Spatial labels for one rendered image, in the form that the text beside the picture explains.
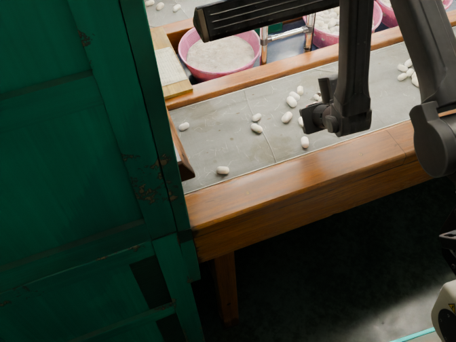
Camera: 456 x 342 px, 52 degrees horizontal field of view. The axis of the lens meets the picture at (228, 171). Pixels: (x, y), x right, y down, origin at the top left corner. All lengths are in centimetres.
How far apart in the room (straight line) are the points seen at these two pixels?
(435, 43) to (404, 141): 65
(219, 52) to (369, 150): 61
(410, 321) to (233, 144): 99
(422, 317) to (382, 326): 15
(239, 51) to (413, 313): 113
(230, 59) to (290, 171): 52
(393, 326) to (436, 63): 134
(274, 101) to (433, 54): 78
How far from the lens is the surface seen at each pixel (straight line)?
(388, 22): 182
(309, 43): 152
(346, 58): 93
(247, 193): 115
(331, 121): 101
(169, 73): 145
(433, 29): 69
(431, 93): 67
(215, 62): 154
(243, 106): 138
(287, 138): 130
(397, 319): 190
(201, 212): 113
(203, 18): 110
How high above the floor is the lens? 171
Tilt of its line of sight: 52 degrees down
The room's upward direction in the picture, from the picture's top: 4 degrees counter-clockwise
